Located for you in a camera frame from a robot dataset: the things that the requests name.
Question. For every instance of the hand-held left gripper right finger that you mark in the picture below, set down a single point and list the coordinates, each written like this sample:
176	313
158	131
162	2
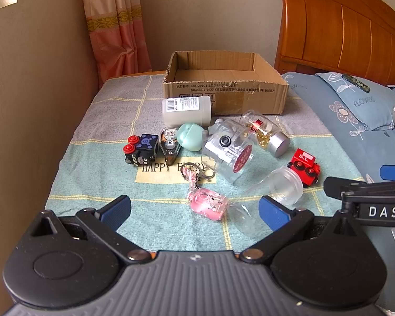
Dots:
273	211

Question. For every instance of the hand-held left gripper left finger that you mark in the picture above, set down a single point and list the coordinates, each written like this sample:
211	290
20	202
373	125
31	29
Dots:
116	212

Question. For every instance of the red toy train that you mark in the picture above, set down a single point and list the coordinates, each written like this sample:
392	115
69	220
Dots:
304	166

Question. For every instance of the black fidget cube red wheels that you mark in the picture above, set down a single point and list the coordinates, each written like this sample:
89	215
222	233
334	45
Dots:
144	148

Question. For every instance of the clear camera-shaped plastic jar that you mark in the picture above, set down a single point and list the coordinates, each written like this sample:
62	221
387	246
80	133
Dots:
225	153

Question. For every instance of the cardboard box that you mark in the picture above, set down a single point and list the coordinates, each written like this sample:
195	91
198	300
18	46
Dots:
223	95

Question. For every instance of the blue floral bedsheet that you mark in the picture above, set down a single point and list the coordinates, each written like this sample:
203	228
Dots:
345	148

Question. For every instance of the blue floral pillow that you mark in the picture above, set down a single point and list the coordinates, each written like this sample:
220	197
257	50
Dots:
358	108

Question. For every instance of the correction tape dispenser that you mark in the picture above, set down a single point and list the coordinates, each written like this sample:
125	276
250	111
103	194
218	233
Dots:
168	146

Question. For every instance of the remote control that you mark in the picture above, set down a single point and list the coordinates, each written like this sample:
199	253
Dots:
355	83

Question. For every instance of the mint green egg-shaped case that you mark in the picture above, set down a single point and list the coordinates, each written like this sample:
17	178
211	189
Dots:
191	136

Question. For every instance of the white plastic bottle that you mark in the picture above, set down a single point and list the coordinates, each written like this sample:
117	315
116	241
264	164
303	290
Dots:
187	112

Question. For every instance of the wooden headboard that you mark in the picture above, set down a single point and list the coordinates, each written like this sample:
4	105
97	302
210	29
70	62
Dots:
332	23

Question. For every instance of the pink curtain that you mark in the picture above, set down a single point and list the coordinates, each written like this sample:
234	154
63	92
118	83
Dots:
118	39

